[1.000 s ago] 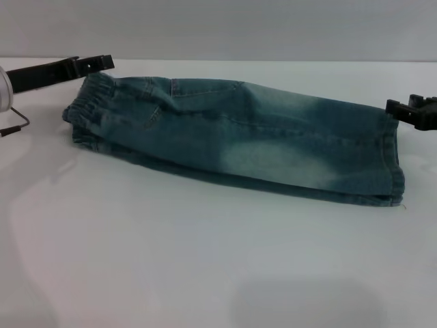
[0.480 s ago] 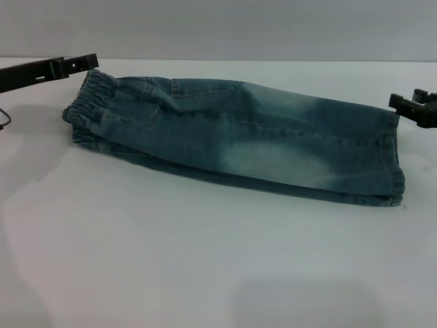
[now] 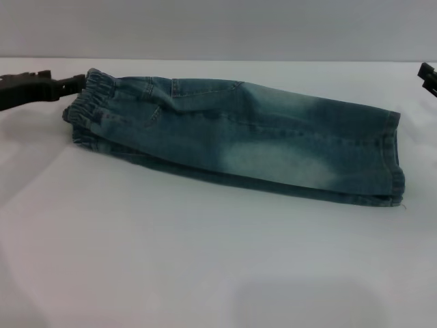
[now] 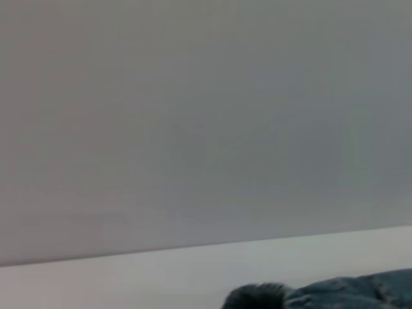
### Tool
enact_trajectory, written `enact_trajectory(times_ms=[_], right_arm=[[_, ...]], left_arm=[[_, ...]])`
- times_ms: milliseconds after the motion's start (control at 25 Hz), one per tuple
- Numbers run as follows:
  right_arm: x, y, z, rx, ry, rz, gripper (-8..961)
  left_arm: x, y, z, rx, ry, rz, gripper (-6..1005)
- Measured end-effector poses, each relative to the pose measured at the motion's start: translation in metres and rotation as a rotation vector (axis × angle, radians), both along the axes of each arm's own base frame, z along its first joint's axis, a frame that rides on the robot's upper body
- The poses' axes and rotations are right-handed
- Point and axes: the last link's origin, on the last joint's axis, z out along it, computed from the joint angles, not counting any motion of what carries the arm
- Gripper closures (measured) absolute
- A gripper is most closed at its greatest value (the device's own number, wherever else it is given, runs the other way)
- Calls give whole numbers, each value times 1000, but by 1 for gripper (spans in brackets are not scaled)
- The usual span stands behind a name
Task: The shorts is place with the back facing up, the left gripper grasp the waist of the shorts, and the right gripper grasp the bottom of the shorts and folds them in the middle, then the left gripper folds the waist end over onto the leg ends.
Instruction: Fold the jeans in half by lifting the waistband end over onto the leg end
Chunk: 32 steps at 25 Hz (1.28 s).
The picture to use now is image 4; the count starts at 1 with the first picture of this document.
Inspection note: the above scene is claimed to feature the blue denim shorts basketball print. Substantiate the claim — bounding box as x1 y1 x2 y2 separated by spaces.
221 268 412 309

